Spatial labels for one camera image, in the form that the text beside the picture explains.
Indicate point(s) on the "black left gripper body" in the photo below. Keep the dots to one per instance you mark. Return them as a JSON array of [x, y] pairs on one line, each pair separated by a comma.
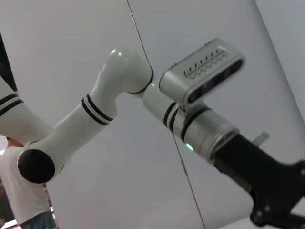
[[250, 167]]

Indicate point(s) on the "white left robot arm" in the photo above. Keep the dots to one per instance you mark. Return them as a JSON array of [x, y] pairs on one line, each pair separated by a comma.
[[71, 128]]

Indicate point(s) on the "person in white shirt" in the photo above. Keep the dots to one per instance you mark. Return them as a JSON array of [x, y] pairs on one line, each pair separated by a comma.
[[23, 190]]

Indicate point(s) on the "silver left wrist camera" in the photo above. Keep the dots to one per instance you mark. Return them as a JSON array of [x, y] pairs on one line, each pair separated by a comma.
[[190, 78]]

